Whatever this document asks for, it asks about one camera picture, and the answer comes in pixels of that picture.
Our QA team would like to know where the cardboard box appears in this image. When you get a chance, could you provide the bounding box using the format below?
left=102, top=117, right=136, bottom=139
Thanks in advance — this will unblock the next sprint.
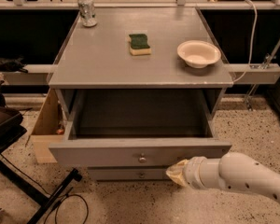
left=30, top=90, right=63, bottom=163

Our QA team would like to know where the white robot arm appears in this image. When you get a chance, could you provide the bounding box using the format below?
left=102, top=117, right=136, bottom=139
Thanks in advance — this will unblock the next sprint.
left=166, top=152, right=280, bottom=204

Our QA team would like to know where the white cable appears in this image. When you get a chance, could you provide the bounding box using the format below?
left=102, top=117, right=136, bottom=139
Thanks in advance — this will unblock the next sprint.
left=232, top=0, right=259, bottom=84

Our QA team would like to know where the grey top drawer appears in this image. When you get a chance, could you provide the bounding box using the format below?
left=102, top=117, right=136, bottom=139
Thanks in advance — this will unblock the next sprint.
left=49, top=89, right=231, bottom=168

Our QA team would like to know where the grey wooden drawer cabinet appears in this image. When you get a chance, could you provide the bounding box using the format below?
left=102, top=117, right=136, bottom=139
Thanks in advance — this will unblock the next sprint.
left=48, top=7, right=234, bottom=138

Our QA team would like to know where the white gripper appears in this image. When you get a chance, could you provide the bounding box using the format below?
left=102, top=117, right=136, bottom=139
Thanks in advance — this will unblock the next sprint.
left=165, top=157, right=205, bottom=189

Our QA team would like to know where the grey bottom drawer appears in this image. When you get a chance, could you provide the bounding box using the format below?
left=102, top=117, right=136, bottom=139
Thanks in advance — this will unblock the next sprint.
left=88, top=167, right=169, bottom=181

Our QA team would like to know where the green yellow sponge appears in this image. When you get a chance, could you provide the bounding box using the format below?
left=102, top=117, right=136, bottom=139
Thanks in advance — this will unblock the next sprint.
left=129, top=34, right=151, bottom=56

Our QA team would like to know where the black floor cable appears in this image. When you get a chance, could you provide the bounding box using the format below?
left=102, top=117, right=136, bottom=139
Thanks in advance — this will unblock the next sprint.
left=0, top=154, right=90, bottom=224

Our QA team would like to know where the metal railing beam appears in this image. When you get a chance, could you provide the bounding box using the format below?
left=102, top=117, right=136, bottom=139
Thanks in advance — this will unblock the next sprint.
left=224, top=63, right=280, bottom=85

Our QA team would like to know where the crushed silver can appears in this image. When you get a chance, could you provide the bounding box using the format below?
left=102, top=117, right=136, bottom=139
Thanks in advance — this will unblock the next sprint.
left=77, top=0, right=97, bottom=27

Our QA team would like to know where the black stand frame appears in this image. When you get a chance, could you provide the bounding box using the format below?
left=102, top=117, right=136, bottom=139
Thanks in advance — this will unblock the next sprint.
left=0, top=104, right=89, bottom=224

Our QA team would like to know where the white bowl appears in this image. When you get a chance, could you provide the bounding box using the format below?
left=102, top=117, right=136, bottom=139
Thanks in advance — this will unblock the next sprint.
left=177, top=40, right=221, bottom=69

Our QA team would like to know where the grey drawer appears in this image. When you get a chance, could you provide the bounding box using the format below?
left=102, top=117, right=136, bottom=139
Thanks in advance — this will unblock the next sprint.
left=88, top=167, right=169, bottom=181
left=49, top=89, right=231, bottom=168

